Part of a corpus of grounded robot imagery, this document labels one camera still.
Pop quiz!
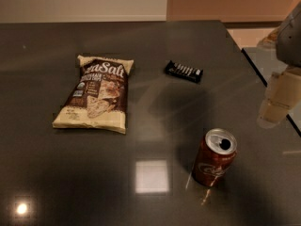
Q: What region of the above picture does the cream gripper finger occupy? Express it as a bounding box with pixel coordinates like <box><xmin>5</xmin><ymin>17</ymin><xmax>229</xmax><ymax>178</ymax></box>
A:
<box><xmin>281</xmin><ymin>66</ymin><xmax>301</xmax><ymax>109</ymax></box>
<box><xmin>257</xmin><ymin>73</ymin><xmax>288</xmax><ymax>129</ymax></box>

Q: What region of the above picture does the brown sea salt chip bag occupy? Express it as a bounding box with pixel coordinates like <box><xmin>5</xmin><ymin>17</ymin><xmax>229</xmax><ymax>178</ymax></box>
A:
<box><xmin>53</xmin><ymin>56</ymin><xmax>134</xmax><ymax>134</ymax></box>

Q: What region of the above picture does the black rxbar chocolate bar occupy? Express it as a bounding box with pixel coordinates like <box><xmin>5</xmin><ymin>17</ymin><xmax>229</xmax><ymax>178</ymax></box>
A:
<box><xmin>165</xmin><ymin>60</ymin><xmax>203</xmax><ymax>83</ymax></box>

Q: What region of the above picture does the red soda can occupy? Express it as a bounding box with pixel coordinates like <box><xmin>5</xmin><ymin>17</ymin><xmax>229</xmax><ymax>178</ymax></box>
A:
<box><xmin>192</xmin><ymin>128</ymin><xmax>237</xmax><ymax>186</ymax></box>

